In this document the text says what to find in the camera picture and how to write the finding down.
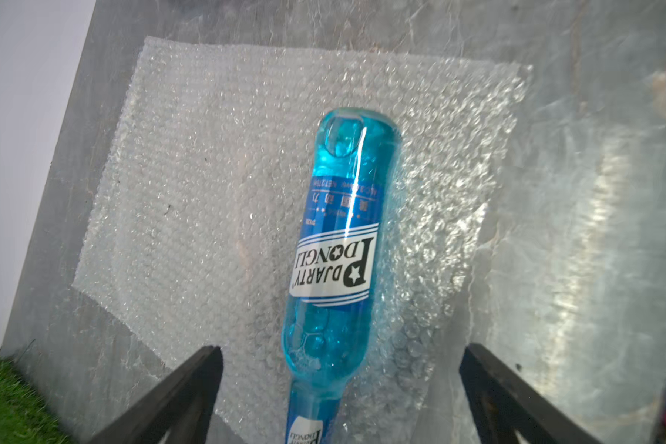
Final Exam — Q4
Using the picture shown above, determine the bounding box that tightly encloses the clear bubble wrap sheet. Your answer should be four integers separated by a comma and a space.
73, 37, 528, 443

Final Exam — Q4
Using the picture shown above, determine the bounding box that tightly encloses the green artificial grass mat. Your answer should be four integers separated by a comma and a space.
0, 357, 74, 443

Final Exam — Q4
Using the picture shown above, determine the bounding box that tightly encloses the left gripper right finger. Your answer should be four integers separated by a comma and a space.
459, 343, 598, 443

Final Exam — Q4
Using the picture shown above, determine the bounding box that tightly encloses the blue glass bottle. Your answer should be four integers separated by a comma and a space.
281, 107, 401, 443

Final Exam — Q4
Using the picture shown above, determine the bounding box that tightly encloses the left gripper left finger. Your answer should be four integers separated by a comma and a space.
91, 346, 224, 443

